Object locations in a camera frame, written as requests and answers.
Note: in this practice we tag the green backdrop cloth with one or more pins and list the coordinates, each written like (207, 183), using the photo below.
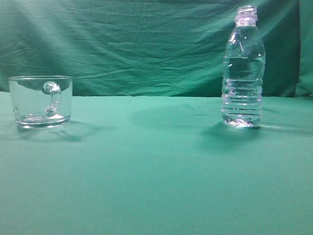
(151, 47)

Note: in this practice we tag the green table cloth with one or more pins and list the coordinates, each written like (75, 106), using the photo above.
(158, 166)

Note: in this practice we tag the clear glass cup with handle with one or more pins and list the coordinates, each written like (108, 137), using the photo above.
(41, 101)

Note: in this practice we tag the clear plastic water bottle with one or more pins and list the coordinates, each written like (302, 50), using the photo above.
(244, 64)

